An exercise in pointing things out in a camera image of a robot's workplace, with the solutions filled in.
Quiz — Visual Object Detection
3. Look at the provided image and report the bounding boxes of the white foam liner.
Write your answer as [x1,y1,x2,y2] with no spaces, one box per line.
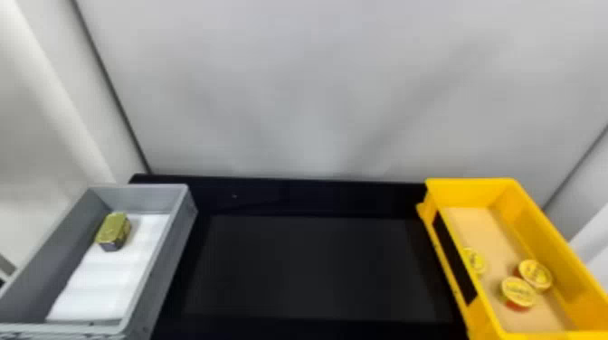
[45,212,172,324]

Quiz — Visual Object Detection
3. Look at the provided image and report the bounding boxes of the yellow crate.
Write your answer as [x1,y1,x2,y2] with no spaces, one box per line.
[415,177,608,340]

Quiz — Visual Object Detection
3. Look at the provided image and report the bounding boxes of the grey crate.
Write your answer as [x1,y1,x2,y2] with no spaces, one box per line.
[0,183,199,340]

